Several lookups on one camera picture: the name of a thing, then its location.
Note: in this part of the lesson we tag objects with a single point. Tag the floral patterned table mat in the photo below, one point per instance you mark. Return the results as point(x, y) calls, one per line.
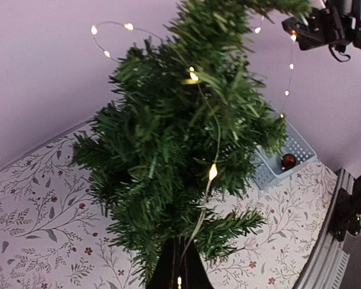
point(53, 236)

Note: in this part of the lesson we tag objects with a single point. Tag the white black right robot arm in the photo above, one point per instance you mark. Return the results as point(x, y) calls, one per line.
point(341, 56)

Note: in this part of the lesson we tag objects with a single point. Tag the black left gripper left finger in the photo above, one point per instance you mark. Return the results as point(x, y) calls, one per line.
point(167, 270)

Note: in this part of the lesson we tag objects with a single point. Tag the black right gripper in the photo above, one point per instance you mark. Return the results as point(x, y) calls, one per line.
point(330, 26)

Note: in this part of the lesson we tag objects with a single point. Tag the light blue plastic basket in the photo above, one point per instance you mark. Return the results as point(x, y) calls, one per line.
point(294, 154)

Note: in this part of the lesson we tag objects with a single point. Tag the aluminium front rail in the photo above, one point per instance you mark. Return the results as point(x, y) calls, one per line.
point(327, 262)

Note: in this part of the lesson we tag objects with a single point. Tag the dark red bauble ornament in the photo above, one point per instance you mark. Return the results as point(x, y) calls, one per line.
point(288, 161)

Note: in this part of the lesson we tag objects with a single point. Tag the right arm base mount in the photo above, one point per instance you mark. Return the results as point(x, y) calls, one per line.
point(347, 213)

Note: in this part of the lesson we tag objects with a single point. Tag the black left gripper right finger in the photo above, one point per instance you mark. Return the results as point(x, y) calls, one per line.
point(193, 272)

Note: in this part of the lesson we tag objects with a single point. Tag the small green christmas tree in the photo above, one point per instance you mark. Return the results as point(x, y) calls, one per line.
point(185, 129)

